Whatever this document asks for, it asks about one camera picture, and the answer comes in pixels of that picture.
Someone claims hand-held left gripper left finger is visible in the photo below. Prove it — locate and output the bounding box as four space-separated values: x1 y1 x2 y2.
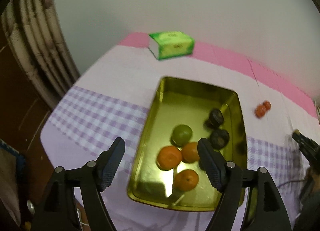
32 137 126 231

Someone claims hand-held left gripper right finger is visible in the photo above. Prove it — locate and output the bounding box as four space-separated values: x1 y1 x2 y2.
197 137 292 231

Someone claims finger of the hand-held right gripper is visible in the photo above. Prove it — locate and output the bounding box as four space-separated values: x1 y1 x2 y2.
292 129 320 164

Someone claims orange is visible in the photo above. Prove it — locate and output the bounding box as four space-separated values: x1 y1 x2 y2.
174 169 199 191
156 145 183 171
180 142 200 163

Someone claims dark purple passion fruit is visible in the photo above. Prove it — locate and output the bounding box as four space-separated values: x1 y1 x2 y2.
204 108 225 129
209 129 230 150

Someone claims green lime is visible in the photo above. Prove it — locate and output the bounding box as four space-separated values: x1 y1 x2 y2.
171 124 193 146

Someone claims gold metal tray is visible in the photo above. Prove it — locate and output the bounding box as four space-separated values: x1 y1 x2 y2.
127 76 248 212

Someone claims small silver round object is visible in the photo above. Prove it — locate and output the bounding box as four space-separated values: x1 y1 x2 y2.
26 200 37 215

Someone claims grey cushion with blue edge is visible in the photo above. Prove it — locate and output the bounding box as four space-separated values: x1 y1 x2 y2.
0 138 27 225

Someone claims green tissue box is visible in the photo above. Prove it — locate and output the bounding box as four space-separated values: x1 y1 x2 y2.
148 31 195 61

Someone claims thin dark cable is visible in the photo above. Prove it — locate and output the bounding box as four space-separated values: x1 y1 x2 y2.
274 180 307 189

